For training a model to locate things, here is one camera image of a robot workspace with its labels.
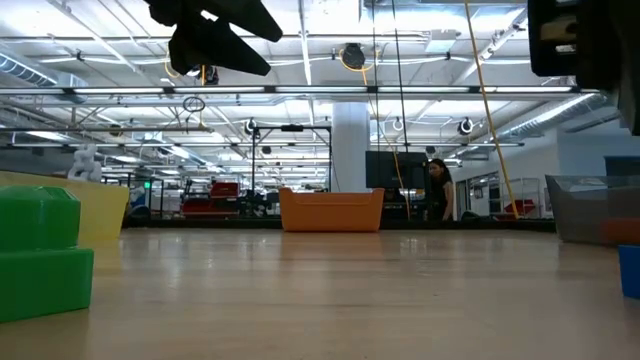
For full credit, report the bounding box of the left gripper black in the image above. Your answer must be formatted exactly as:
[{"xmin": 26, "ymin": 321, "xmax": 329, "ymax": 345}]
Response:
[{"xmin": 143, "ymin": 0, "xmax": 284, "ymax": 77}]

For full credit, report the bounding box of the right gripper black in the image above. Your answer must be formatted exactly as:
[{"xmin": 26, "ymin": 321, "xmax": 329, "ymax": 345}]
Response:
[{"xmin": 578, "ymin": 0, "xmax": 640, "ymax": 137}]

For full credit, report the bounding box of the wide blue toy block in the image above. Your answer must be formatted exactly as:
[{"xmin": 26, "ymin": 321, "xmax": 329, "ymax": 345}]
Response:
[{"xmin": 617, "ymin": 244, "xmax": 640, "ymax": 301}]

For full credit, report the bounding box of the tall green toy block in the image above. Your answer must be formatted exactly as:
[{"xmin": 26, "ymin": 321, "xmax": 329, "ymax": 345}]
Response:
[{"xmin": 0, "ymin": 184, "xmax": 95, "ymax": 324}]

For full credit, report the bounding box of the red cart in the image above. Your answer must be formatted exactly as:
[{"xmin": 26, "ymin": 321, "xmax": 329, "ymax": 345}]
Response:
[{"xmin": 181, "ymin": 181, "xmax": 242, "ymax": 220}]

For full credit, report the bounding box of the white column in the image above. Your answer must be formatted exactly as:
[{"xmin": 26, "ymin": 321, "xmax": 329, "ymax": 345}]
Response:
[{"xmin": 332, "ymin": 102, "xmax": 371, "ymax": 194}]

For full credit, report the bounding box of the grey translucent plastic bin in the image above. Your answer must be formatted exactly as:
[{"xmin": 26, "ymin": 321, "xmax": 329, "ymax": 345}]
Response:
[{"xmin": 544, "ymin": 174, "xmax": 640, "ymax": 248}]

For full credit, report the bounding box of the white sculpture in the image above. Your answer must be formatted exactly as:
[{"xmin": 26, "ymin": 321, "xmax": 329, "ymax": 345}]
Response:
[{"xmin": 66, "ymin": 144, "xmax": 104, "ymax": 184}]

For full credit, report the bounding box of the orange plastic bin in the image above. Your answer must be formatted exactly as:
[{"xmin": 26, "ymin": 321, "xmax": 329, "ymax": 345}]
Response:
[{"xmin": 278, "ymin": 187, "xmax": 386, "ymax": 233}]

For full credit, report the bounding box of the black monitor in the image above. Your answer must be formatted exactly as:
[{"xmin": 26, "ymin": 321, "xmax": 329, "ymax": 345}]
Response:
[{"xmin": 365, "ymin": 150, "xmax": 430, "ymax": 190}]

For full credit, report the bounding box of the yellow plastic bin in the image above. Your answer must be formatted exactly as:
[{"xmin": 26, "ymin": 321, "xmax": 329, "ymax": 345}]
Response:
[{"xmin": 0, "ymin": 171, "xmax": 131, "ymax": 242}]

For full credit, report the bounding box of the person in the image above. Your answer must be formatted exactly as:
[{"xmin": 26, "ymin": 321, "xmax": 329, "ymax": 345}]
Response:
[{"xmin": 426, "ymin": 158, "xmax": 456, "ymax": 223}]

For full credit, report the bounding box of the black coiled cable loop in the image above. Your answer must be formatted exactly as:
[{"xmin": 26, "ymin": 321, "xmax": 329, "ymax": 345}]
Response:
[{"xmin": 181, "ymin": 95, "xmax": 207, "ymax": 114}]

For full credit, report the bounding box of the black metal frame stand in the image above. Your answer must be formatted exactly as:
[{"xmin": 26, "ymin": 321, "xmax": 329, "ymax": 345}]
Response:
[{"xmin": 250, "ymin": 124, "xmax": 334, "ymax": 194}]

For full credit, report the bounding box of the dark blue wall panel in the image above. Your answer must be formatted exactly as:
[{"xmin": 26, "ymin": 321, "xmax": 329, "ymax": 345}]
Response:
[{"xmin": 603, "ymin": 155, "xmax": 640, "ymax": 177}]

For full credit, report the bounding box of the black ceiling cable reel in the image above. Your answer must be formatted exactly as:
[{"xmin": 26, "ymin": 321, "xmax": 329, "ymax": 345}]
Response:
[{"xmin": 341, "ymin": 42, "xmax": 367, "ymax": 71}]

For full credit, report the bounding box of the long yellow hanging cable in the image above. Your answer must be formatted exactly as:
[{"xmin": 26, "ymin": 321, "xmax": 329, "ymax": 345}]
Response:
[{"xmin": 463, "ymin": 0, "xmax": 522, "ymax": 221}]

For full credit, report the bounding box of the black hanging cable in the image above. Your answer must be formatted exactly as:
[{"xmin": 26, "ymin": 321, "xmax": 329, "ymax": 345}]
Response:
[{"xmin": 390, "ymin": 0, "xmax": 409, "ymax": 153}]

